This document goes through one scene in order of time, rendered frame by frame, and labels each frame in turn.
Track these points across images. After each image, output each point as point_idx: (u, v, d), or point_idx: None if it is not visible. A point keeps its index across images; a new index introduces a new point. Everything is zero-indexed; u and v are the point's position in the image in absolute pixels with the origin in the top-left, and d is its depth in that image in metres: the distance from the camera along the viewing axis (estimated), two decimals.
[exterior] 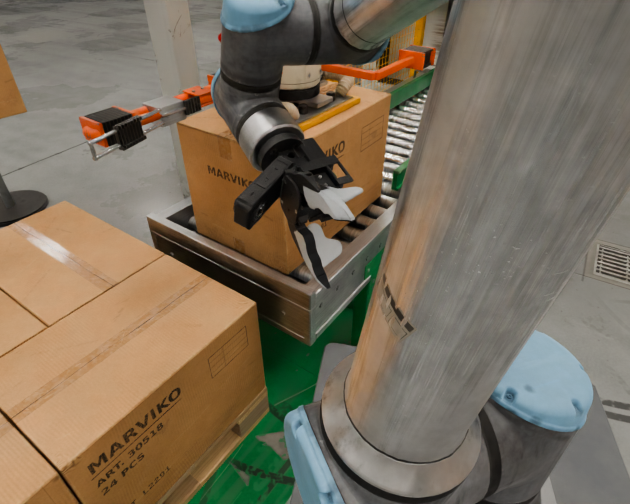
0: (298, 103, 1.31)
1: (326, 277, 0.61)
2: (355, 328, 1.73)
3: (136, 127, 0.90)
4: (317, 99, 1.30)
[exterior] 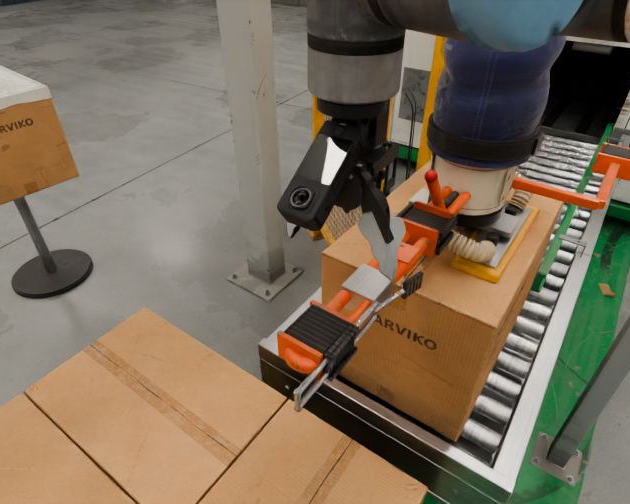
0: (478, 227, 1.02)
1: (297, 231, 0.57)
2: None
3: (349, 342, 0.62)
4: (505, 224, 1.00)
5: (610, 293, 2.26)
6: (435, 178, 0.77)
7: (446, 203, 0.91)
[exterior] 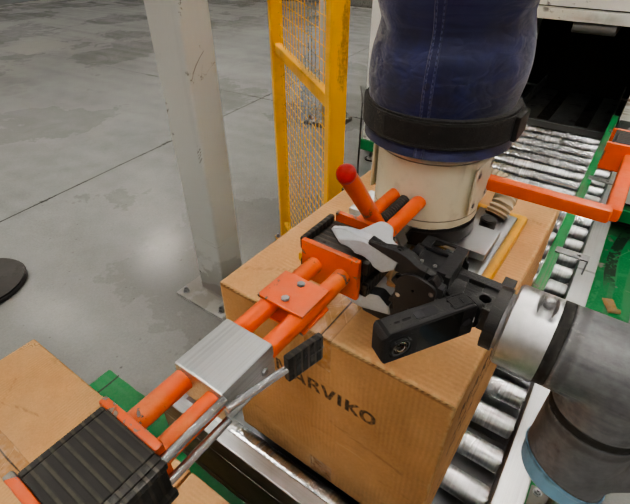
0: (440, 246, 0.73)
1: (343, 235, 0.53)
2: None
3: (150, 489, 0.32)
4: (478, 242, 0.71)
5: (615, 310, 1.97)
6: (351, 177, 0.48)
7: (387, 214, 0.62)
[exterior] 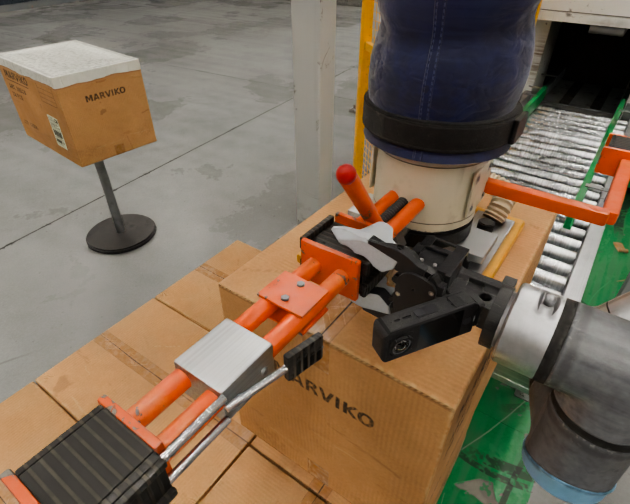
0: None
1: (342, 236, 0.53)
2: None
3: (149, 488, 0.32)
4: (476, 245, 0.72)
5: (624, 249, 2.53)
6: (351, 177, 0.48)
7: (386, 216, 0.62)
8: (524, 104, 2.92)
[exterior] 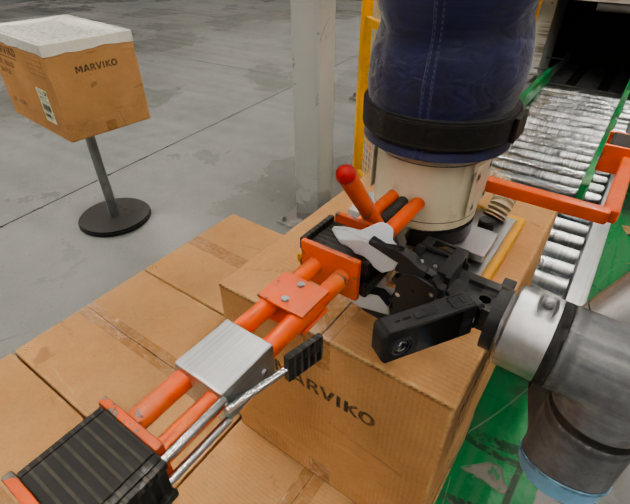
0: (439, 247, 0.73)
1: (343, 236, 0.53)
2: None
3: (150, 489, 0.32)
4: (477, 243, 0.72)
5: None
6: (351, 178, 0.48)
7: (386, 215, 0.62)
8: (529, 85, 2.84)
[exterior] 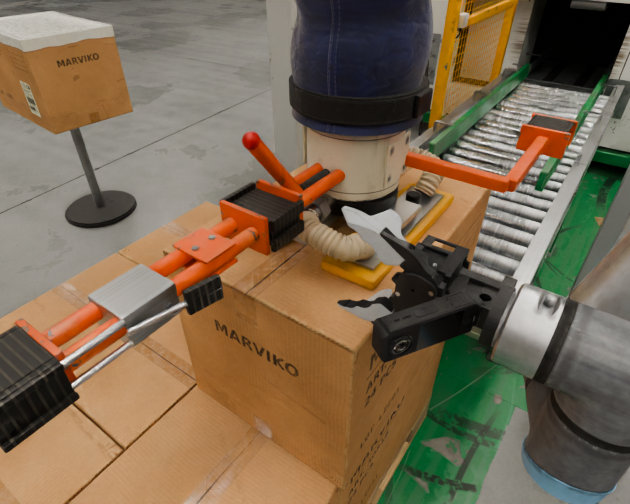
0: None
1: (351, 218, 0.51)
2: None
3: (49, 387, 0.39)
4: (398, 213, 0.78)
5: None
6: (254, 143, 0.54)
7: (306, 184, 0.69)
8: None
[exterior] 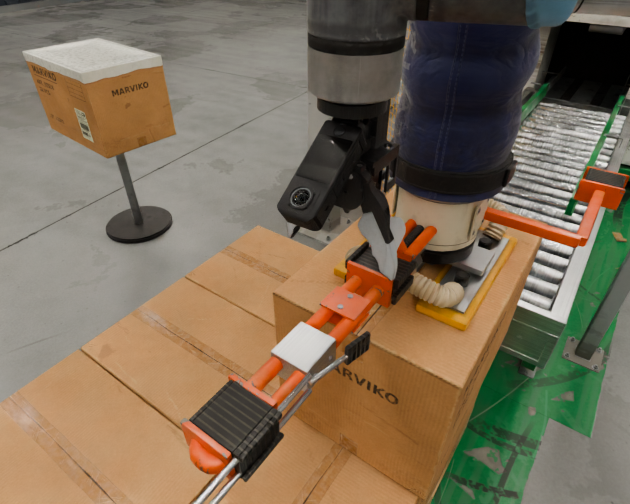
0: None
1: (297, 231, 0.57)
2: None
3: (270, 430, 0.51)
4: (477, 260, 0.90)
5: (622, 239, 2.64)
6: None
7: (408, 241, 0.80)
8: (526, 100, 3.02)
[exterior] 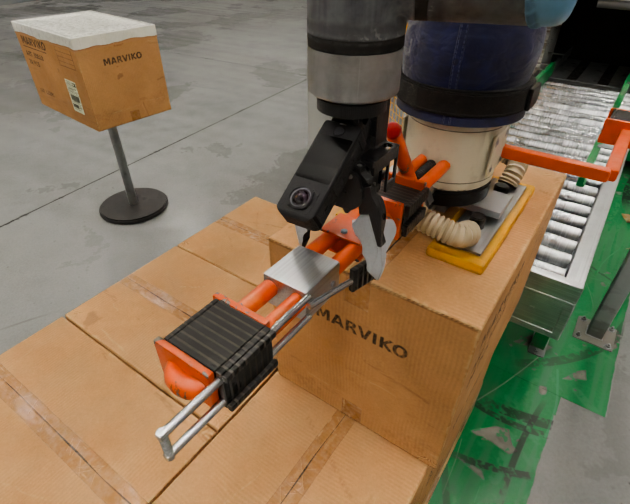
0: (461, 207, 0.83)
1: (308, 240, 0.57)
2: None
3: (262, 353, 0.42)
4: (494, 203, 0.82)
5: None
6: (398, 132, 0.58)
7: (418, 173, 0.72)
8: None
